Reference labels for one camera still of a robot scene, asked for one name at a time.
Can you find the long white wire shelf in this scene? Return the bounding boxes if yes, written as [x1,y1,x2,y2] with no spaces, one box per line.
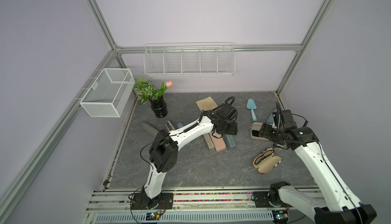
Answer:
[144,42,236,76]

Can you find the beige case black glasses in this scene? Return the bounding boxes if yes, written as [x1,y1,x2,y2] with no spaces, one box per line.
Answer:
[252,148,282,175]

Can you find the beige fabric glove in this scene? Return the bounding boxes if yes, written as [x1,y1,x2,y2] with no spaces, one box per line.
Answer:
[196,97,218,111]

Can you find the teal small trowel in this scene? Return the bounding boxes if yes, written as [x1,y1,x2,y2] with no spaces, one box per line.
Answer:
[246,99,257,122]

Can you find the beige case brown sunglasses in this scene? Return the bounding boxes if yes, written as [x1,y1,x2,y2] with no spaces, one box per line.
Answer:
[166,121,175,131]

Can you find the white vented cable duct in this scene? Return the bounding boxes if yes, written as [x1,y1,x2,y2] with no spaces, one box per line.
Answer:
[95,210,274,224]

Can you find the blue brown glasses case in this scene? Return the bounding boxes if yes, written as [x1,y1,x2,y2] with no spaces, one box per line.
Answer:
[266,113,274,124]

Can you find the teal grey case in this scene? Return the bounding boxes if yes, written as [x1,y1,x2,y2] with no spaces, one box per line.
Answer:
[223,134,236,151]

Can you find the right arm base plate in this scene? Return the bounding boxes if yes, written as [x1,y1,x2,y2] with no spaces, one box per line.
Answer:
[252,191,287,208]

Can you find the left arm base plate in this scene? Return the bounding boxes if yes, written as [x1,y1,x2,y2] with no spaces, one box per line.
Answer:
[128,192,174,210]

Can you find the pink glasses case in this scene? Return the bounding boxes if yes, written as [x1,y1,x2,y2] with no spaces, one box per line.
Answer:
[209,132,226,152]

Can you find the aluminium frame post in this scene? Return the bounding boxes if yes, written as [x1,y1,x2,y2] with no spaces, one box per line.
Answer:
[84,0,127,68]

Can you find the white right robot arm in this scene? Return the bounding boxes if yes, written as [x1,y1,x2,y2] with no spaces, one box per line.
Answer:
[259,104,377,224]

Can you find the green artificial plant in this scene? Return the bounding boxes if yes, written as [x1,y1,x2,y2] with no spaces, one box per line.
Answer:
[133,77,168,105]

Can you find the black glossy vase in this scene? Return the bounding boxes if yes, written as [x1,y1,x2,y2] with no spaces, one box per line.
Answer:
[149,95,168,118]

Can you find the green glasses case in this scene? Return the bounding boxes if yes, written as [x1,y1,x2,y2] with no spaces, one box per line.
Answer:
[204,133,215,152]

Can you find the aluminium mounting rail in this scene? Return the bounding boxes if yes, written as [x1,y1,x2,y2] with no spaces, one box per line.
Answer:
[87,188,343,211]

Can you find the white wire basket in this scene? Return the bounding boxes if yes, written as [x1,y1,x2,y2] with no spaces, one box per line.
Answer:
[76,68,135,118]

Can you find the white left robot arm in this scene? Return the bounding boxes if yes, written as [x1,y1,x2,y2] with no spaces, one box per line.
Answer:
[129,96,238,210]

